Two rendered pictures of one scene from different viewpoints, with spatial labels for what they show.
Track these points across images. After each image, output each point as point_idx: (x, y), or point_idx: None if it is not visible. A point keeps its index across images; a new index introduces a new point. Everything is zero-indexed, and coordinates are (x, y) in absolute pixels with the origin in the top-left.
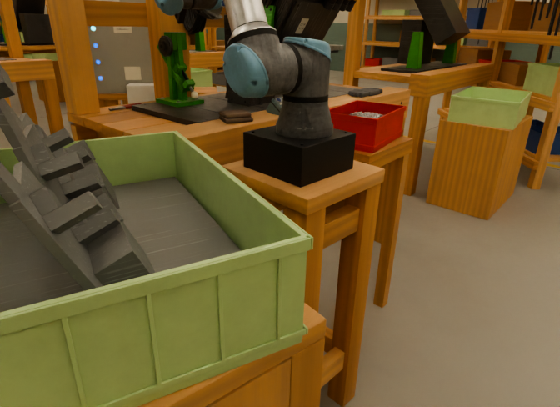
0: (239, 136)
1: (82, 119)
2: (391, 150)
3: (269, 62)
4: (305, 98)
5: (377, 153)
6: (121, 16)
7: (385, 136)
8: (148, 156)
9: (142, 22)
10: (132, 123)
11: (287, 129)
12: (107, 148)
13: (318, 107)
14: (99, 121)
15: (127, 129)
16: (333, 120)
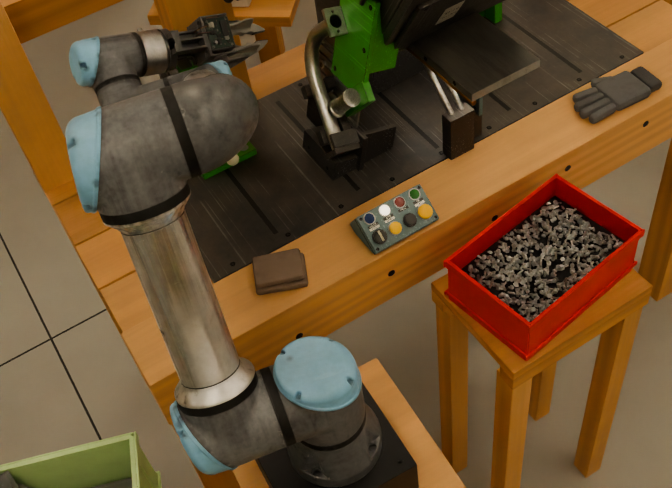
0: (277, 325)
1: (53, 207)
2: (578, 336)
3: (228, 453)
4: (313, 446)
5: (537, 358)
6: None
7: (567, 316)
8: (100, 463)
9: None
10: (121, 245)
11: (293, 463)
12: (39, 468)
13: (338, 453)
14: (73, 230)
15: (106, 282)
16: (464, 282)
